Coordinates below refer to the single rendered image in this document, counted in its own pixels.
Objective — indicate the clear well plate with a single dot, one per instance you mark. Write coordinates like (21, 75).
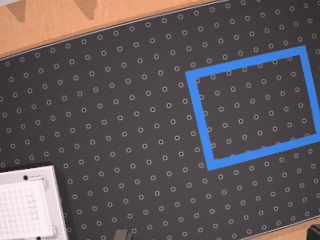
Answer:
(18, 198)

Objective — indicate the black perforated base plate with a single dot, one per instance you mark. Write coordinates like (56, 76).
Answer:
(112, 111)

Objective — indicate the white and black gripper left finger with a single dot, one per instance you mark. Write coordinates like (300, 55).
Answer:
(123, 235)

